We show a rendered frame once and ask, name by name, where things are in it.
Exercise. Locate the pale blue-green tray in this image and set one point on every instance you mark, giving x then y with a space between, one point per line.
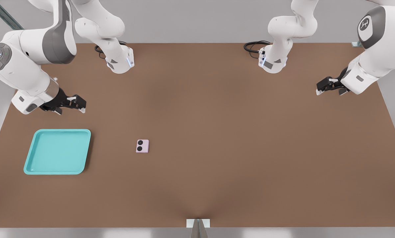
57 152

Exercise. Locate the pale lilac phone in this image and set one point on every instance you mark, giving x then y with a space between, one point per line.
144 146

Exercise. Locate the silver frame post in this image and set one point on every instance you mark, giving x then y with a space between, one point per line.
356 43
198 228
5 15

